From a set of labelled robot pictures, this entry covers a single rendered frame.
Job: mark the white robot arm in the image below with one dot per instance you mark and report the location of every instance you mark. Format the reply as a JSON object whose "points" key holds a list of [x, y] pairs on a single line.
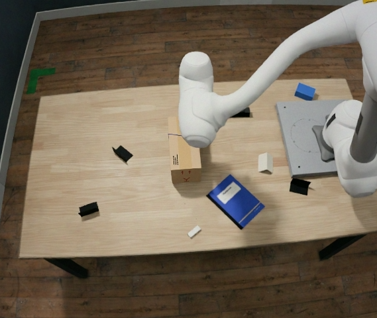
{"points": [[350, 130]]}

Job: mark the blue notebook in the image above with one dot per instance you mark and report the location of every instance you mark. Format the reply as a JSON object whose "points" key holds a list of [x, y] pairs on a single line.
{"points": [[235, 201]]}

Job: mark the white l-shaped corner piece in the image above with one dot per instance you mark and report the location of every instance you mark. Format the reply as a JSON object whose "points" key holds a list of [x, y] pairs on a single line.
{"points": [[265, 162]]}

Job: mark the brown cardboard box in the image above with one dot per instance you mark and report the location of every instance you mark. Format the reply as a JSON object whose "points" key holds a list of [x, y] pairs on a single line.
{"points": [[185, 160]]}

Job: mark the blue rectangular block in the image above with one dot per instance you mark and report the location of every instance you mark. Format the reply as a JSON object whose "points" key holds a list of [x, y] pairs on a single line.
{"points": [[305, 92]]}

